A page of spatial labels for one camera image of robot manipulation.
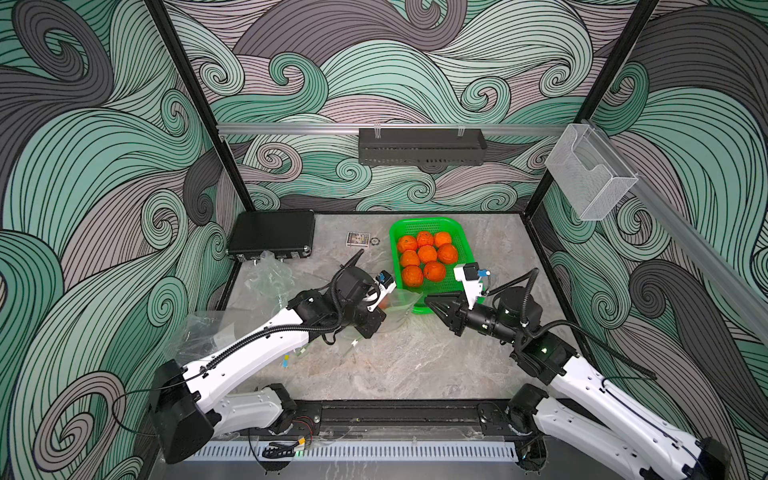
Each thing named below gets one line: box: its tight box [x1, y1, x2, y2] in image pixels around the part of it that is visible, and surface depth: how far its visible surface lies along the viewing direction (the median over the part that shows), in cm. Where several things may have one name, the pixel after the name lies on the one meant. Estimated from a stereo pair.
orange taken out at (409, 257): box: [401, 249, 420, 268], surface depth 102 cm
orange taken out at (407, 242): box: [398, 235, 418, 253], surface depth 106 cm
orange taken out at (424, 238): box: [417, 231, 434, 247], surface depth 107 cm
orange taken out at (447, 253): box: [437, 243, 458, 265], surface depth 102 cm
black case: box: [227, 209, 315, 259], surface depth 116 cm
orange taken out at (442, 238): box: [434, 232, 451, 248], surface depth 108 cm
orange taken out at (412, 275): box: [402, 264, 424, 287], surface depth 97 cm
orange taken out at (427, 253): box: [418, 244, 437, 264], surface depth 103 cm
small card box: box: [346, 231, 371, 248], surface depth 113 cm
